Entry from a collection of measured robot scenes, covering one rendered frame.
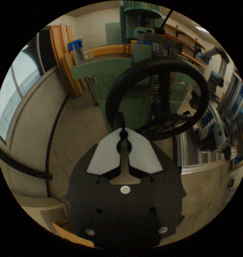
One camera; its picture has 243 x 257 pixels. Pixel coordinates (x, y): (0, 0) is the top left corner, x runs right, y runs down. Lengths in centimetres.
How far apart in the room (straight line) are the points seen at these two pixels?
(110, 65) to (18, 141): 115
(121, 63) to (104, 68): 6
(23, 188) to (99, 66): 134
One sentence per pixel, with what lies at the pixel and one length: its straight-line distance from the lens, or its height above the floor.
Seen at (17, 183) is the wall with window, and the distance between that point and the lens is 124.
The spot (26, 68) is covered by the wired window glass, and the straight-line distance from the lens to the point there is 152.
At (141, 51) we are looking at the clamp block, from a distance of 21.
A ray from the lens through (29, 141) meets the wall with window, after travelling 125.
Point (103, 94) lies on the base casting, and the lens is 38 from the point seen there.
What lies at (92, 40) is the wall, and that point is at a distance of 290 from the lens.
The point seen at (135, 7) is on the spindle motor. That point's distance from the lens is 47.
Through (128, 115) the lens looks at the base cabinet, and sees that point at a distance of 47.
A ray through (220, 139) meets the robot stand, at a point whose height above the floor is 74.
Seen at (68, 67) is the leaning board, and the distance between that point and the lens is 169.
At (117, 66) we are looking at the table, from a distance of 31.
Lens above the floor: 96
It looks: 60 degrees down
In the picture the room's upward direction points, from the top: 2 degrees counter-clockwise
